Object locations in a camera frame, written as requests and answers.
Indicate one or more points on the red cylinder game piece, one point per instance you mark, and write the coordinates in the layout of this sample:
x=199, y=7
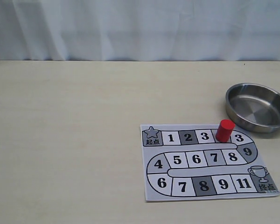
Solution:
x=224, y=130

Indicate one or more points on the paper game board sheet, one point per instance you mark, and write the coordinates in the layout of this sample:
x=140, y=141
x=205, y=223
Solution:
x=187, y=162

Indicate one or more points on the round stainless steel tray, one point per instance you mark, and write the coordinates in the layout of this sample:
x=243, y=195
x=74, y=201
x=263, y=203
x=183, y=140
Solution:
x=253, y=107

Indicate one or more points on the white curtain backdrop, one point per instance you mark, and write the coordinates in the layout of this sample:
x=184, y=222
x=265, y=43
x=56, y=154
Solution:
x=140, y=30

